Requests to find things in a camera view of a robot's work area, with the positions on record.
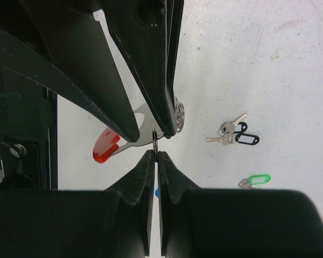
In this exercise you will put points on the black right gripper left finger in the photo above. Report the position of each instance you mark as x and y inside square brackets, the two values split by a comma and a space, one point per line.
[131, 218]

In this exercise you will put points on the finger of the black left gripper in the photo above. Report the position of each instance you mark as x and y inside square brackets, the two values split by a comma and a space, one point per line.
[59, 45]
[147, 35]

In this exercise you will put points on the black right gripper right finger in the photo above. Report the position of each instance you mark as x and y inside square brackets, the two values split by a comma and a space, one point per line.
[174, 208]

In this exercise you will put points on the key with blue tag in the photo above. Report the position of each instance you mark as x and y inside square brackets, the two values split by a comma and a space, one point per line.
[156, 193]

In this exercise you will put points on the metal key organiser red handle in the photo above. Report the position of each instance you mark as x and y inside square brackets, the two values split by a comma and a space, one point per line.
[133, 128]

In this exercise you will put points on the keys with black tags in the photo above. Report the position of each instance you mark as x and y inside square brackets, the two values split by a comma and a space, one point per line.
[234, 132]

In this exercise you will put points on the key with green tag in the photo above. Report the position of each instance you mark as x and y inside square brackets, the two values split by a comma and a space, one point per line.
[252, 181]

